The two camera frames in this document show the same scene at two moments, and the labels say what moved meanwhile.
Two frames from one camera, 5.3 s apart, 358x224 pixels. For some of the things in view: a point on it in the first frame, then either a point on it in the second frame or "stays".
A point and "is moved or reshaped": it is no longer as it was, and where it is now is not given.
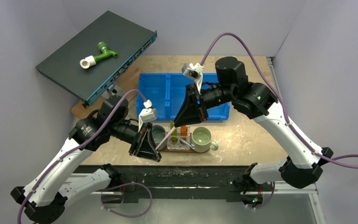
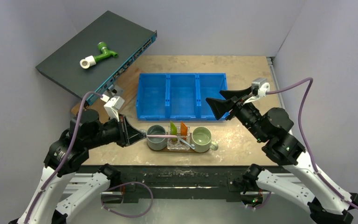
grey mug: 159,132 stays
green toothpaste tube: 174,134 stays
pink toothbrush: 165,138 is moved or reshaped
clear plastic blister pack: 173,141 stays
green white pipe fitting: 90,60 stays
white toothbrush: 192,145 stays
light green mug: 201,138 stays
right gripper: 198,103 to 233,106
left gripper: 145,147 to 128,134
